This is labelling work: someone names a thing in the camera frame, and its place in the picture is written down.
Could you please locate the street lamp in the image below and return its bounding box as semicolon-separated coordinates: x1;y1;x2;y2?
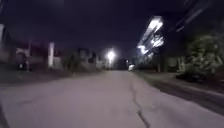
105;48;118;70

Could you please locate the pale vehicle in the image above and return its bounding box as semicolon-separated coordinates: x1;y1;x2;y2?
127;63;136;72

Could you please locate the row of buildings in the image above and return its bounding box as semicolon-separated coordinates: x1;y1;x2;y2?
0;23;108;73

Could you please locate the pale concrete road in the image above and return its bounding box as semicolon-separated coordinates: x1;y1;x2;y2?
0;69;224;128

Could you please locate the lit building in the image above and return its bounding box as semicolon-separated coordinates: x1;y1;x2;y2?
135;14;188;73

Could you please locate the pale pillar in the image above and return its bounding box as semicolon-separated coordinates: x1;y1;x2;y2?
47;41;56;70

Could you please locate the dark asphalt strip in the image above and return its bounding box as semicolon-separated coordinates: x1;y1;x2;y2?
132;70;224;116

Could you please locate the bushy tree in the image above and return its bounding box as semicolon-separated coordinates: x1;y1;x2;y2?
181;31;224;80

